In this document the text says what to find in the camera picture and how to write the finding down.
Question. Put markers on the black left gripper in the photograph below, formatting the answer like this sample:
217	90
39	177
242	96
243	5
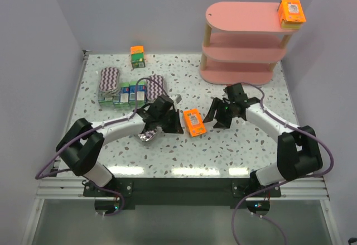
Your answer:
172	120

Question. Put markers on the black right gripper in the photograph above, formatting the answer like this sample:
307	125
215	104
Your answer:
221	112

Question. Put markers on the purple striped sponge pack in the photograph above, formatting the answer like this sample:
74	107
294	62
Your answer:
149	136
109	84
156	86

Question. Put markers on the orange green Sponge Daddy box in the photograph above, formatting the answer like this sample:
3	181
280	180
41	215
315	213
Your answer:
137	57

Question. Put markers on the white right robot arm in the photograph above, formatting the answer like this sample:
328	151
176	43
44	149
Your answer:
298	152

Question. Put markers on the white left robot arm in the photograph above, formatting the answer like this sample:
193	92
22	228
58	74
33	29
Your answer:
81	145

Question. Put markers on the pink three-tier shelf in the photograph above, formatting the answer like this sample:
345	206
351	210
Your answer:
243	42

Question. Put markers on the blue green sponge pack right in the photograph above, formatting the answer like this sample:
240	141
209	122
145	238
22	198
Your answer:
137	93

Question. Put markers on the blue green sponge pack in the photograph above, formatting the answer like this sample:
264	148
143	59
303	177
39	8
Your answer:
137	93
121	99
105	101

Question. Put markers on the blue green sponge pack middle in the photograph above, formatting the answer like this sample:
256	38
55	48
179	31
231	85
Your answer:
121	99

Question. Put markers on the blue green sponge pack left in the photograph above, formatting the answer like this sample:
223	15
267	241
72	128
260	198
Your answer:
105	101

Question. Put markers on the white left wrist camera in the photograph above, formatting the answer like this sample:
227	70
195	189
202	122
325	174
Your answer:
177	98

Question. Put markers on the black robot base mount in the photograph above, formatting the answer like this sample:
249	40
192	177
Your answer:
132	192

